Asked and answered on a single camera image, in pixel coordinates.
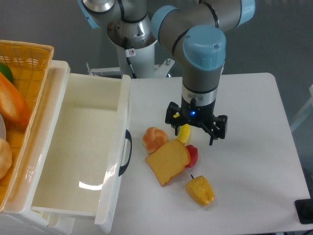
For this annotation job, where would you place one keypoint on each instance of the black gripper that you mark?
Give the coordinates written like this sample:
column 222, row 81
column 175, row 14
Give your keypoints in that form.
column 215, row 126

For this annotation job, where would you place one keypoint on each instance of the pale round bread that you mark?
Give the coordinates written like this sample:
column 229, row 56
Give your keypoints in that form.
column 5, row 157

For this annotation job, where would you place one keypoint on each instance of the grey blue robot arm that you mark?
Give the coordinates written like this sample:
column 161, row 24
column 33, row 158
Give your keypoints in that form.
column 195, row 38

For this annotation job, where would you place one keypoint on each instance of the round bread roll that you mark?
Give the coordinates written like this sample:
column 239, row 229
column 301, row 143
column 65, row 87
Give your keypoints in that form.
column 153, row 139

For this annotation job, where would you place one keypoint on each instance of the yellow toy bell pepper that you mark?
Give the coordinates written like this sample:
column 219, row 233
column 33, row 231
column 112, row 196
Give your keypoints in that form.
column 200, row 190

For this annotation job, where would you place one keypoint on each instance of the white plastic drawer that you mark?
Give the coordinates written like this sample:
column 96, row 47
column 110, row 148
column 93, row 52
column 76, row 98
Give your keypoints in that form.
column 80, row 178

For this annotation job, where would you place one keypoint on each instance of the yellow woven basket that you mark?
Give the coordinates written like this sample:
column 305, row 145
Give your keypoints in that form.
column 29, row 63

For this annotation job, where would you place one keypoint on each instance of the black drawer handle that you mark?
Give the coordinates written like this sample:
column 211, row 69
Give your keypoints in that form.
column 127, row 153

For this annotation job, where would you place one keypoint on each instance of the white plate rim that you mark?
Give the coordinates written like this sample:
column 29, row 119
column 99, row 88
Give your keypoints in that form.
column 2, row 128

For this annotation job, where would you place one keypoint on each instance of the black device at table edge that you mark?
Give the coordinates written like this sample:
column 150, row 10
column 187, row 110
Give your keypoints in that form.
column 304, row 208

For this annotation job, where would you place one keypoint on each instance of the orange toy baguette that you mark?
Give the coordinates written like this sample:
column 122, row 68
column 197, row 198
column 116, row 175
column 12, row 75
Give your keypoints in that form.
column 13, row 105

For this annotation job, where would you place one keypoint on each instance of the red toy pepper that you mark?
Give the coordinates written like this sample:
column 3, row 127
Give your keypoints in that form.
column 193, row 152

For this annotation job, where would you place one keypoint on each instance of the white drawer cabinet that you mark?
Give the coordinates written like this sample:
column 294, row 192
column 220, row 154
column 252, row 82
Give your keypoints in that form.
column 19, row 217

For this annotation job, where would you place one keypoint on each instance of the toy bread slice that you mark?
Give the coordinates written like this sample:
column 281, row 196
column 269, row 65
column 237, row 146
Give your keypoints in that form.
column 168, row 161

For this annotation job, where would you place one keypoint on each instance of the green toy vegetable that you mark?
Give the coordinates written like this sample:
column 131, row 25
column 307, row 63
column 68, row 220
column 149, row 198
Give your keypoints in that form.
column 5, row 70

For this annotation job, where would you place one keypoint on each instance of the yellow toy banana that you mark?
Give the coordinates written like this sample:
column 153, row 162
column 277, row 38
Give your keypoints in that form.
column 184, row 133

